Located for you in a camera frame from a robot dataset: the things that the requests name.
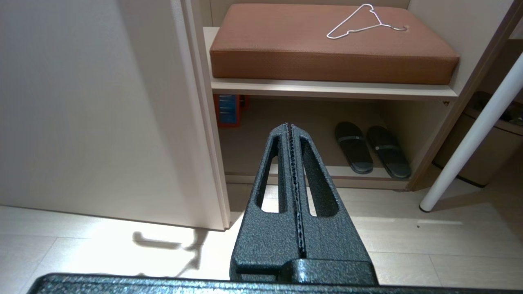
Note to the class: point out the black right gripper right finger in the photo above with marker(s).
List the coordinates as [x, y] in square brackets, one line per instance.
[335, 245]

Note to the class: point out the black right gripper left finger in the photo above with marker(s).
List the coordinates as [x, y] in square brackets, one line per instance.
[261, 245]

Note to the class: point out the beige room door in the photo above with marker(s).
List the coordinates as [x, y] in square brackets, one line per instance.
[102, 114]

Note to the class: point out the black slipper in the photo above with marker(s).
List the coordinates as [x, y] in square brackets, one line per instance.
[389, 152]
[354, 148]

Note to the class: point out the orange and blue box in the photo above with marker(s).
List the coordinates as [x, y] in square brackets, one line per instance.
[226, 111]

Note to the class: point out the beige wooden bench shelf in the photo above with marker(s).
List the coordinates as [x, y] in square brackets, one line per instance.
[327, 90]

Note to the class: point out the white table leg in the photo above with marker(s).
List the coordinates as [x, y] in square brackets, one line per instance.
[470, 139]

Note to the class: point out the beige trash bin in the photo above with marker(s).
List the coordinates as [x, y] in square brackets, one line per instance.
[486, 159]

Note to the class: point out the brown leather bench cushion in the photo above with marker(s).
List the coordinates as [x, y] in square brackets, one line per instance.
[306, 53]

